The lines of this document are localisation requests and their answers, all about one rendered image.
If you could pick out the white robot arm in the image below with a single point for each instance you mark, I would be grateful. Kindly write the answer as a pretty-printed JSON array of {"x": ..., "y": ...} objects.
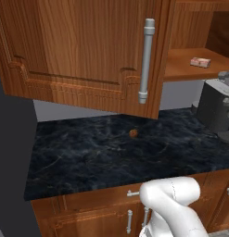
[{"x": 171, "y": 200}]

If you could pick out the dark grey tall appliance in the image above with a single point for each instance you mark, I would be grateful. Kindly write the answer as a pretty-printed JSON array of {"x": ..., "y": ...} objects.
[{"x": 14, "y": 160}]

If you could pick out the grey coffee machine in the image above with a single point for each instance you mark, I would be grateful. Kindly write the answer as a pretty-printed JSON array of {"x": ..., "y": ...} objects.
[{"x": 216, "y": 105}]

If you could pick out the open wooden wall cabinet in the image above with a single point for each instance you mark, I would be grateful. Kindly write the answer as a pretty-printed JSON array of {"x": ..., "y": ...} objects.
[{"x": 199, "y": 40}]

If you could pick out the small brown round food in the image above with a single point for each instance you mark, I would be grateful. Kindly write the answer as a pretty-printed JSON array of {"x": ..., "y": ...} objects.
[{"x": 133, "y": 133}]

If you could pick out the wooden base cabinet door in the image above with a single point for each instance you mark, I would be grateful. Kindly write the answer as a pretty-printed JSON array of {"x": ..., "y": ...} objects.
[
  {"x": 219, "y": 200},
  {"x": 91, "y": 222}
]

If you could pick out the wooden drawer front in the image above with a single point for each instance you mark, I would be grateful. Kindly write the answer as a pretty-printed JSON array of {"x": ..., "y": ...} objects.
[{"x": 88, "y": 197}]

